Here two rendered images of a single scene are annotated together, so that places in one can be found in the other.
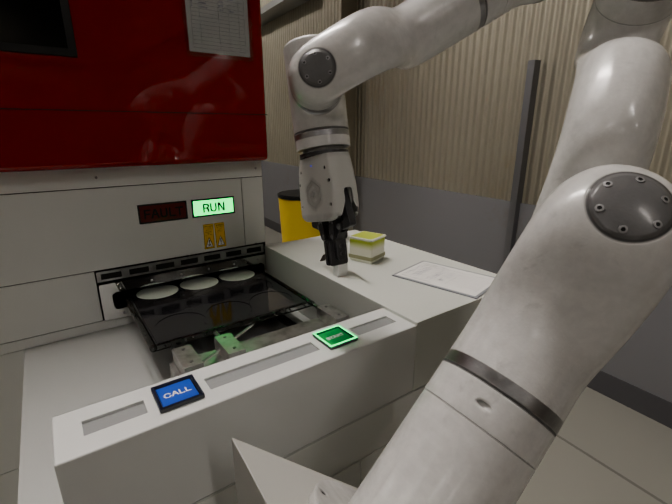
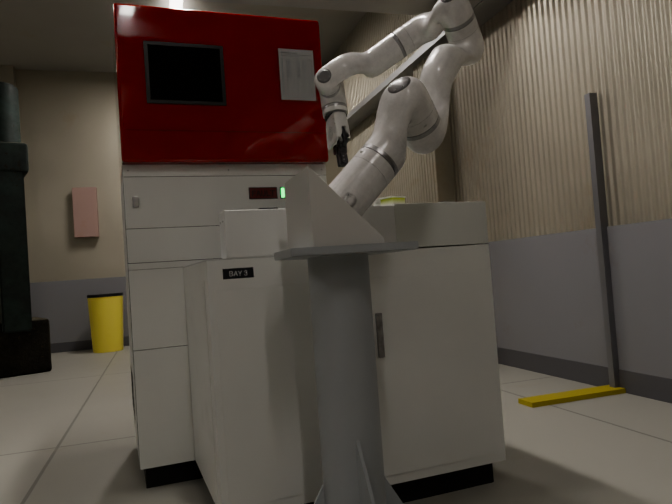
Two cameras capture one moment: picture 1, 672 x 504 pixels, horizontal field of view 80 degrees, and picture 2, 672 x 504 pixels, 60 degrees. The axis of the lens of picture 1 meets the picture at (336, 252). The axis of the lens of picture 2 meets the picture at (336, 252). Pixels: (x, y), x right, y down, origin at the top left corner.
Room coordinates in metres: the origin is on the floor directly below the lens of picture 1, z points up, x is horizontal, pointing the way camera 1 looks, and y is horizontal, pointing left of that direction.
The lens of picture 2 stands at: (-1.21, -0.45, 0.76)
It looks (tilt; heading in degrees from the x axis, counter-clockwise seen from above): 2 degrees up; 15
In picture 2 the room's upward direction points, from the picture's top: 4 degrees counter-clockwise
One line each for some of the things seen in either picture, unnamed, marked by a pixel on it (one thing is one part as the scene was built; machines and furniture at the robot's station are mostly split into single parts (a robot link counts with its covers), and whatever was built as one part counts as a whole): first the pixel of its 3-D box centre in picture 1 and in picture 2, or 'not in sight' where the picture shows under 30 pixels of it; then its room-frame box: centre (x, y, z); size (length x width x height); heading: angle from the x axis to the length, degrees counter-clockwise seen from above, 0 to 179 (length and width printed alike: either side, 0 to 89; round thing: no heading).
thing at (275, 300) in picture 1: (213, 296); not in sight; (0.94, 0.31, 0.90); 0.34 x 0.34 x 0.01; 36
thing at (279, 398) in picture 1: (270, 401); (310, 231); (0.54, 0.10, 0.89); 0.55 x 0.09 x 0.14; 126
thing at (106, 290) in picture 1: (192, 283); not in sight; (1.03, 0.40, 0.89); 0.44 x 0.02 x 0.10; 126
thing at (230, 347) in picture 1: (230, 348); not in sight; (0.69, 0.21, 0.89); 0.08 x 0.03 x 0.03; 36
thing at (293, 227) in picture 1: (304, 232); not in sight; (3.68, 0.30, 0.37); 0.48 x 0.47 x 0.75; 32
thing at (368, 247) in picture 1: (367, 247); (393, 205); (1.04, -0.08, 1.00); 0.07 x 0.07 x 0.07; 54
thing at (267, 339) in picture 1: (267, 349); not in sight; (0.74, 0.14, 0.87); 0.36 x 0.08 x 0.03; 126
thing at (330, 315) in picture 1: (332, 316); not in sight; (0.83, 0.01, 0.89); 0.08 x 0.03 x 0.03; 36
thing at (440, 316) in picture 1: (375, 286); (400, 232); (1.02, -0.11, 0.89); 0.62 x 0.35 x 0.14; 36
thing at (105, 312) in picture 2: not in sight; (106, 322); (4.96, 4.17, 0.35); 0.42 x 0.42 x 0.70
